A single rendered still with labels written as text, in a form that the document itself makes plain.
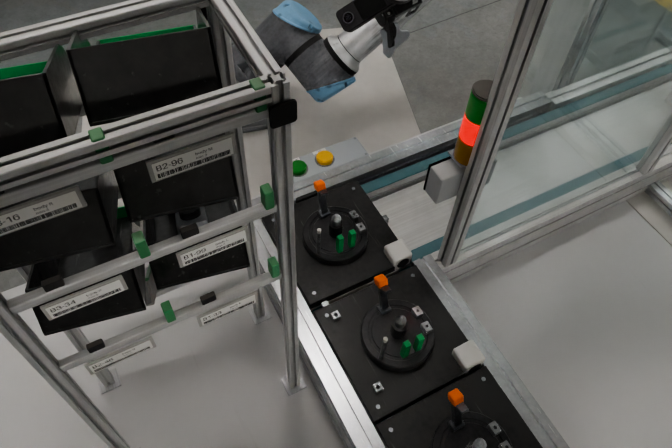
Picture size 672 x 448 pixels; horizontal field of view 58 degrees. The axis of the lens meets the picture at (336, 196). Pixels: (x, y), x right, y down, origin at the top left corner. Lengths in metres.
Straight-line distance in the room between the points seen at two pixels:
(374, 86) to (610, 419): 1.04
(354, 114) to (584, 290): 0.75
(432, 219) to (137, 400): 0.74
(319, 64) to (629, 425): 1.03
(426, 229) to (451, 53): 2.04
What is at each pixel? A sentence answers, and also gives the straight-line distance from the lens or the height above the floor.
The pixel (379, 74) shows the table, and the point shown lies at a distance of 1.82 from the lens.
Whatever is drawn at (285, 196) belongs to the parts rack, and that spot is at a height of 1.48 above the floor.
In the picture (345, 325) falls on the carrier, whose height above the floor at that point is 0.97.
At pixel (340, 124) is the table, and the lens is 1.66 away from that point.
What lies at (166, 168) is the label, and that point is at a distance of 0.60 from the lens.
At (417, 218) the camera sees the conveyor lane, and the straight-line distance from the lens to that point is 1.41.
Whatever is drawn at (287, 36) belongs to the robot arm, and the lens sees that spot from 1.53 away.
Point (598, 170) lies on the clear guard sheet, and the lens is 1.44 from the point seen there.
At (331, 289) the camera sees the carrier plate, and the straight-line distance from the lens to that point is 1.23.
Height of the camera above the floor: 2.05
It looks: 52 degrees down
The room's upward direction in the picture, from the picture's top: 3 degrees clockwise
